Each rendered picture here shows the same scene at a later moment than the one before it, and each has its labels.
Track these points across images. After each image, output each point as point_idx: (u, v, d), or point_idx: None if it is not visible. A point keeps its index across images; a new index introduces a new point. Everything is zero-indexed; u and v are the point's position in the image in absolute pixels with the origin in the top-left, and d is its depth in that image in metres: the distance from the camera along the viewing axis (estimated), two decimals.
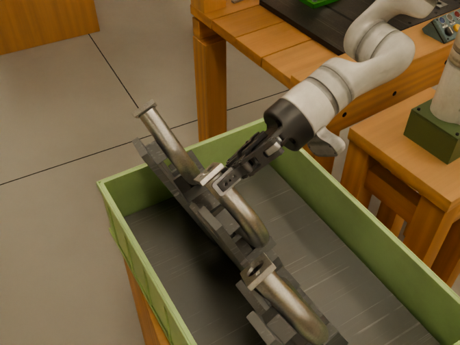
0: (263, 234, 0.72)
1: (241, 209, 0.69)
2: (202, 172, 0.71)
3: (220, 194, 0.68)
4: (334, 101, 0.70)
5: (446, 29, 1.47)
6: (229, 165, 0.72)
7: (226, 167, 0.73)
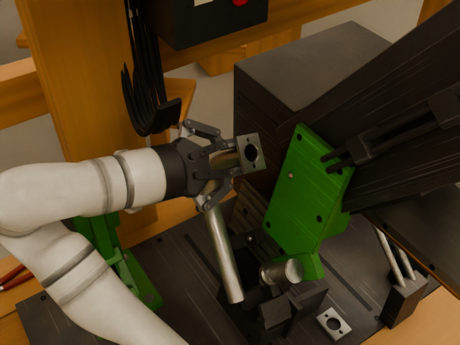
0: None
1: (222, 150, 0.78)
2: (256, 163, 0.72)
3: None
4: None
5: None
6: (229, 169, 0.71)
7: (232, 177, 0.72)
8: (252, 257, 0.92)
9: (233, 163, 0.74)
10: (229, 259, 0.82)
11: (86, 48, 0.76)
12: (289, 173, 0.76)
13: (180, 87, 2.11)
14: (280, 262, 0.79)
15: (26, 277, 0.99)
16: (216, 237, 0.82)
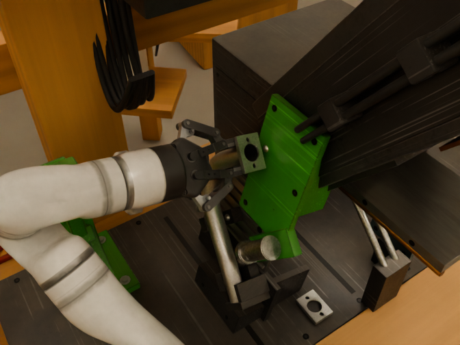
0: None
1: (222, 150, 0.78)
2: (256, 163, 0.72)
3: None
4: None
5: None
6: (229, 169, 0.71)
7: (232, 177, 0.72)
8: (231, 237, 0.89)
9: (233, 163, 0.74)
10: (230, 259, 0.82)
11: (55, 18, 0.73)
12: (265, 146, 0.74)
13: (170, 77, 2.08)
14: (256, 239, 0.77)
15: (1, 259, 0.97)
16: (217, 237, 0.82)
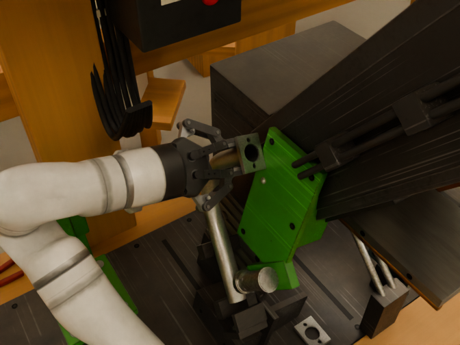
0: None
1: (223, 150, 0.78)
2: (256, 163, 0.72)
3: None
4: None
5: None
6: (229, 169, 0.71)
7: (232, 177, 0.72)
8: None
9: (233, 163, 0.74)
10: (229, 259, 0.82)
11: (52, 50, 0.73)
12: (262, 179, 0.74)
13: (169, 88, 2.08)
14: (254, 270, 0.77)
15: None
16: (216, 237, 0.82)
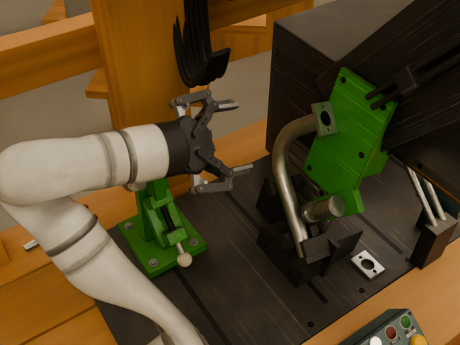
0: (277, 136, 0.92)
1: (296, 119, 0.87)
2: (330, 127, 0.82)
3: None
4: None
5: None
6: (231, 170, 0.72)
7: (232, 177, 0.72)
8: None
9: (307, 129, 0.84)
10: (299, 218, 0.91)
11: (145, 0, 0.82)
12: None
13: None
14: (322, 200, 0.86)
15: None
16: (287, 198, 0.92)
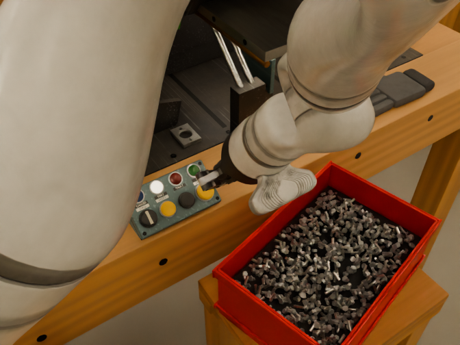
0: None
1: None
2: None
3: None
4: (254, 157, 0.55)
5: (140, 216, 0.78)
6: None
7: None
8: None
9: None
10: None
11: None
12: None
13: None
14: None
15: None
16: None
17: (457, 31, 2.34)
